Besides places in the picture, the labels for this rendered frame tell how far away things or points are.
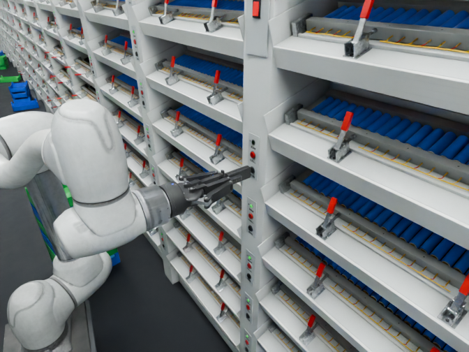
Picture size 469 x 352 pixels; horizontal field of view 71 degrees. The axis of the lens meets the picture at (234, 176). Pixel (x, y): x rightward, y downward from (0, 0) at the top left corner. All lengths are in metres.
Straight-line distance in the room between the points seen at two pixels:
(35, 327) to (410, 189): 1.23
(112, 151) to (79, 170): 0.06
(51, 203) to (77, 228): 0.61
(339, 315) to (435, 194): 0.40
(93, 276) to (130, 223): 0.80
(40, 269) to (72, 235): 1.61
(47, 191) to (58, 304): 0.42
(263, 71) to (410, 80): 0.32
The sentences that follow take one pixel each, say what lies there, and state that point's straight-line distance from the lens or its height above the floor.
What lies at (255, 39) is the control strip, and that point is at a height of 1.31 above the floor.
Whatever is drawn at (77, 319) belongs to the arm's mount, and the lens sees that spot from 1.60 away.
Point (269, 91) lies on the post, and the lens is 0.74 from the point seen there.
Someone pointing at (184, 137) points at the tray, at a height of 0.93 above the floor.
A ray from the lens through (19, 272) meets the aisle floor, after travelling 2.31.
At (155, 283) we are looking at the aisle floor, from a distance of 1.95.
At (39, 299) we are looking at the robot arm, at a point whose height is 0.49.
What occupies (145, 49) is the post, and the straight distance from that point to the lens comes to 1.33.
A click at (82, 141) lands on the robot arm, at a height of 1.20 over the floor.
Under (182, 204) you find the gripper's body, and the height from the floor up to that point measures 1.00.
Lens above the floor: 1.41
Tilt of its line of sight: 30 degrees down
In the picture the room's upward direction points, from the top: straight up
